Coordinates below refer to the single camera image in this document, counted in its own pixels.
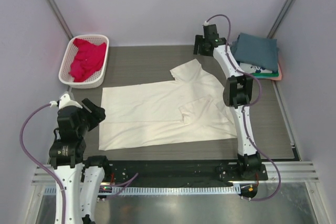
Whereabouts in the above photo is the folded white blue patterned shirt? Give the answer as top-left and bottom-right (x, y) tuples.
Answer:
(238, 62), (274, 75)

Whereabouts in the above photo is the cream white t shirt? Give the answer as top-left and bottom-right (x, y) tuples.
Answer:
(99, 60), (237, 151)

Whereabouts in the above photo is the red t shirt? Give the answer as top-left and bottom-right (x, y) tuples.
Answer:
(69, 38), (107, 82)

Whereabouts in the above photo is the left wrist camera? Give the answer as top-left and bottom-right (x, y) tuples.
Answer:
(49, 91), (82, 110)

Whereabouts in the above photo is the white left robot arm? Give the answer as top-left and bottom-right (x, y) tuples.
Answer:
(49, 93), (111, 223)

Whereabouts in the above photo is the aluminium extrusion rail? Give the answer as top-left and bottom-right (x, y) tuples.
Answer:
(31, 161), (319, 186)

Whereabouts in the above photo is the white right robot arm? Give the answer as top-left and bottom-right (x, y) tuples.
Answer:
(194, 22), (262, 180)

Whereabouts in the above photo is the right aluminium frame post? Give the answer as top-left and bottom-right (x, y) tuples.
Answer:
(267, 0), (296, 38)

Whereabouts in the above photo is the aluminium frame post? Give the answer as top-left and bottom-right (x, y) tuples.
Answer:
(45, 0), (73, 40)
(267, 0), (296, 38)

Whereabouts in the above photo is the left aluminium frame post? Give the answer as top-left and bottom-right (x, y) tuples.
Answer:
(45, 0), (73, 40)

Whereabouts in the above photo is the folded green t shirt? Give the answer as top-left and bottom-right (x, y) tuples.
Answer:
(253, 72), (282, 81)

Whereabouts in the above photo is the folded grey-blue t shirt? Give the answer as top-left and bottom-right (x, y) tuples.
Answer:
(230, 33), (278, 72)

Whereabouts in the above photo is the white perforated plastic basket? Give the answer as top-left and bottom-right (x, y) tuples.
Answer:
(58, 34), (109, 89)

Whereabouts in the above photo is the slotted grey cable duct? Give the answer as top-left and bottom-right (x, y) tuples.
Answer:
(44, 185), (241, 196)

